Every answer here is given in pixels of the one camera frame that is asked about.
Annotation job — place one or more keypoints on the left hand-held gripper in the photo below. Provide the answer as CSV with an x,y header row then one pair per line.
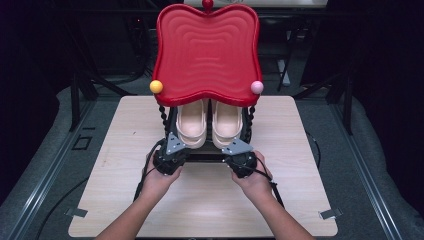
x,y
171,156

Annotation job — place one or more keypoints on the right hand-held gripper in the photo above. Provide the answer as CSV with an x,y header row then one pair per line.
x,y
241,161

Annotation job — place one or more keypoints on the cream clog shoe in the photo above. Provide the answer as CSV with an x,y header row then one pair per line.
x,y
226,125
191,125

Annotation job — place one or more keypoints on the red-topped black shoe rack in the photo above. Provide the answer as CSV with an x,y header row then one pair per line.
x,y
206,50

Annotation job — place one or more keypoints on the person's right hand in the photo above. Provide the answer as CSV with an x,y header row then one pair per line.
x,y
255,185

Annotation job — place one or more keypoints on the person's left hand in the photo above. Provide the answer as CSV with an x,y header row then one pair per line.
x,y
160,185

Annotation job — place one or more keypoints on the black metal stand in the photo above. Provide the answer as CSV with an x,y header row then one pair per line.
x,y
348,100
75,100

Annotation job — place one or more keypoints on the aluminium floor rail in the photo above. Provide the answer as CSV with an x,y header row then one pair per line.
x,y
363,173
50,173

